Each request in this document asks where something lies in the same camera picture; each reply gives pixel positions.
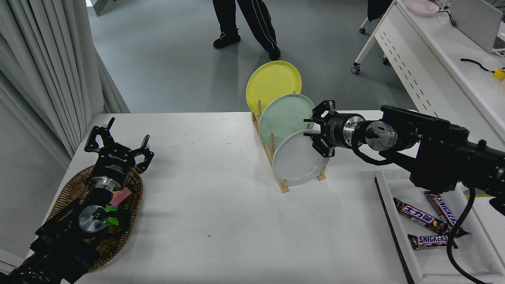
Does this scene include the brown Snickers bar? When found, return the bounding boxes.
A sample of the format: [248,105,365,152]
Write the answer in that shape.
[425,191,471,237]
[408,234,458,250]

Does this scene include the grey plate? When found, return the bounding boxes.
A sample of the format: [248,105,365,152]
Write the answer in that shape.
[272,130,332,186]

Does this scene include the white tray with dark edge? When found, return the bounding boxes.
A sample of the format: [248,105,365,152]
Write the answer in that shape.
[374,170,505,284]

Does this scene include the person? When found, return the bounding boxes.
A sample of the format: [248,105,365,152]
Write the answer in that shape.
[212,0,281,61]

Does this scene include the brown wicker basket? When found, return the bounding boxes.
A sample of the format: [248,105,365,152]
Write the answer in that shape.
[47,164,144,273]

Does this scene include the snack bar with Chinese print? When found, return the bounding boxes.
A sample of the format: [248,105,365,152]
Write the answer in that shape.
[393,198,449,234]

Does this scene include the thin black cable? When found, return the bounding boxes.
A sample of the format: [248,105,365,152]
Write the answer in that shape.
[436,4,457,28]

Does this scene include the pink plate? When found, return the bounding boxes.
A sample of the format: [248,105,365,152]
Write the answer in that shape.
[405,0,440,16]

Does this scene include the yellow plate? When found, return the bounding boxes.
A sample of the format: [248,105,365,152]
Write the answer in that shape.
[245,60,302,116]

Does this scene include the wooden plate rack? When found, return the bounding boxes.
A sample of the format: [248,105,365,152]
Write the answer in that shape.
[251,92,327,194]

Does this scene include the pale grey curtain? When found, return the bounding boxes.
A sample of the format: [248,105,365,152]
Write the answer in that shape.
[0,0,131,170]

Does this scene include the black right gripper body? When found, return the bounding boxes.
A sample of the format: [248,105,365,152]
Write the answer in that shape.
[323,114,350,149]

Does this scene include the pale green plate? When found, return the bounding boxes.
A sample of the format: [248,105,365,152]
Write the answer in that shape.
[258,93,316,149]

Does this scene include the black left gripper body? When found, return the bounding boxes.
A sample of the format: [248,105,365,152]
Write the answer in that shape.
[91,144,137,187]

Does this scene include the green paper piece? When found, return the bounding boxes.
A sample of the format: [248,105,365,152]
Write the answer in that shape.
[105,205,120,226]

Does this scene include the white desk with slotted panel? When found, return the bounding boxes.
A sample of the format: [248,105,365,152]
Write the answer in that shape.
[351,0,505,144]

